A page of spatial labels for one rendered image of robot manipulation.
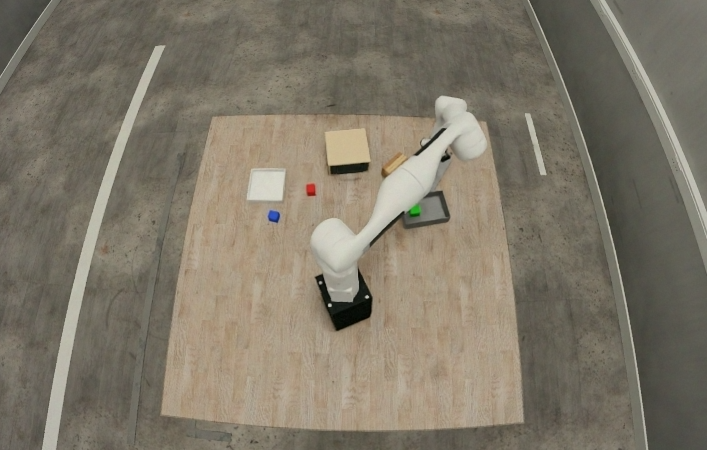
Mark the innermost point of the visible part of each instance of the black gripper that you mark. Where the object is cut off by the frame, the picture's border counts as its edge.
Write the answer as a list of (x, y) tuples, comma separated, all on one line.
[(446, 156)]

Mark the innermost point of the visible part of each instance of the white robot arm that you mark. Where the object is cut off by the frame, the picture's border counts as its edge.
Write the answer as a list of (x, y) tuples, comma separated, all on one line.
[(340, 248)]

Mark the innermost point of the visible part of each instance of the brown cardboard box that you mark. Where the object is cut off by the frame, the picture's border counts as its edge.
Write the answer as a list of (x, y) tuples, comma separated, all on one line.
[(393, 164)]

